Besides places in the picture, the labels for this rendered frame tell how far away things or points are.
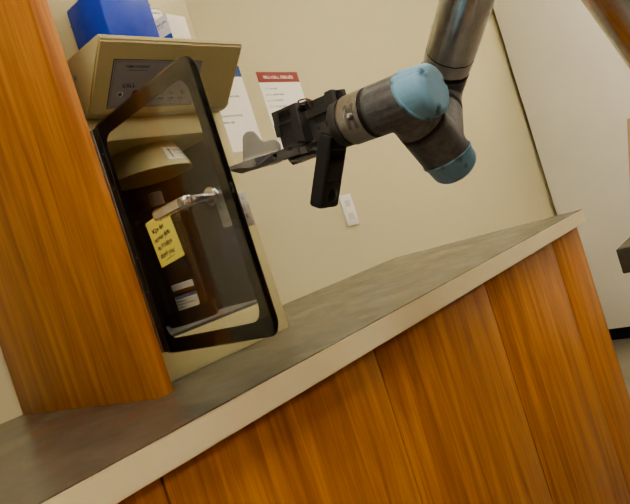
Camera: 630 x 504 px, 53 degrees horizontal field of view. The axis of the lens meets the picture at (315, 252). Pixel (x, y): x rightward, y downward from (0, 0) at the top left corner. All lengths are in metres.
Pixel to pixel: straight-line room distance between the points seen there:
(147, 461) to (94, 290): 0.39
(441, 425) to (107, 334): 0.62
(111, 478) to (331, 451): 0.38
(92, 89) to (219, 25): 1.06
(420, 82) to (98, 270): 0.56
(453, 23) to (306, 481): 0.68
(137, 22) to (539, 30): 3.05
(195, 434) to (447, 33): 0.64
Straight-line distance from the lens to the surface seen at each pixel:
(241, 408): 0.83
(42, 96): 1.09
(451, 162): 0.94
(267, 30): 2.29
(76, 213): 1.06
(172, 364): 1.13
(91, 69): 1.12
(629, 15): 0.83
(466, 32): 0.96
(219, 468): 0.84
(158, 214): 0.91
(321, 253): 2.10
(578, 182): 3.90
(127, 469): 0.74
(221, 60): 1.27
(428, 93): 0.86
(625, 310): 3.99
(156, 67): 1.18
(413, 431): 1.16
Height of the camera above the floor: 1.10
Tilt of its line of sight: 1 degrees down
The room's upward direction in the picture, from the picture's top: 18 degrees counter-clockwise
